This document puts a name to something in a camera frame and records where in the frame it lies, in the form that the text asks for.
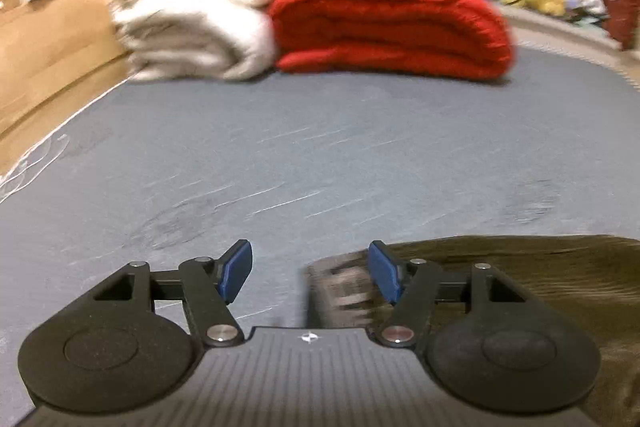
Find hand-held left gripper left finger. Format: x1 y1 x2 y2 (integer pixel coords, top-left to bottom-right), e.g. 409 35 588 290
90 239 252 348

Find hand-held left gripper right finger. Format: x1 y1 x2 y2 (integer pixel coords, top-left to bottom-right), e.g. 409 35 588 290
369 242 531 349

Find olive corduroy pants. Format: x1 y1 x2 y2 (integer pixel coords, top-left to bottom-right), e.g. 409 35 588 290
302 234 640 427

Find grey quilted mattress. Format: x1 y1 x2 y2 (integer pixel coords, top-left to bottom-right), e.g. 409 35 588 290
0 42 640 427

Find red folded blanket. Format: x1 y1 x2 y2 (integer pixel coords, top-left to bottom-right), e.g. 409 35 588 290
267 0 517 80

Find cream folded blanket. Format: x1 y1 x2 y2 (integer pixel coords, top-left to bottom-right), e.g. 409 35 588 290
107 0 296 82

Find dark red bag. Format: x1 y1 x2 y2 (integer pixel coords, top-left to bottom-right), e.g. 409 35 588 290
597 0 640 52

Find wooden bed frame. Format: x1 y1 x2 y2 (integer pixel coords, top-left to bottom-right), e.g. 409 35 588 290
0 0 151 180

